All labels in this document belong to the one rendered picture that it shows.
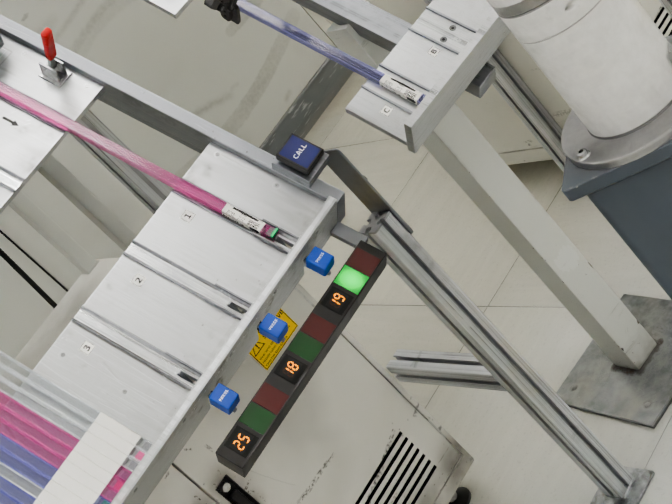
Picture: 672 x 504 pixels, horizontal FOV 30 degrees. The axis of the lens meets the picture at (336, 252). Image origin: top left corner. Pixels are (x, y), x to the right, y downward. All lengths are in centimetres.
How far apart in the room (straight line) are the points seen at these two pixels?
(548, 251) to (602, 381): 31
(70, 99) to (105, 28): 193
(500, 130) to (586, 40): 151
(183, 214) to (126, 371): 23
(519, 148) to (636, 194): 145
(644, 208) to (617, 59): 17
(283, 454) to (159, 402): 47
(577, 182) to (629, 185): 5
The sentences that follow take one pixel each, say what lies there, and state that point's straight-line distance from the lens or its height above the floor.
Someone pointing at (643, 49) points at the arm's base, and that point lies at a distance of 131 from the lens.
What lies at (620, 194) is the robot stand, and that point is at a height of 66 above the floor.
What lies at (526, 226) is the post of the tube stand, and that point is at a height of 37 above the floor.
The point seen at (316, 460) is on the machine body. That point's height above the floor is 33.
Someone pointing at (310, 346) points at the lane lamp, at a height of 65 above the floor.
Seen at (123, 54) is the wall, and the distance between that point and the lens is 372.
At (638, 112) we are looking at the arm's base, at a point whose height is 73.
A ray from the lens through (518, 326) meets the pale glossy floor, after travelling 251.
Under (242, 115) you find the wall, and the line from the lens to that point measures 388.
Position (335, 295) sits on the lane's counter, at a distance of 160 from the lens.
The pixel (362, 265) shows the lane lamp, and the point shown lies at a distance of 162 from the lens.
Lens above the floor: 137
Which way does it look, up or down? 25 degrees down
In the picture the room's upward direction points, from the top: 44 degrees counter-clockwise
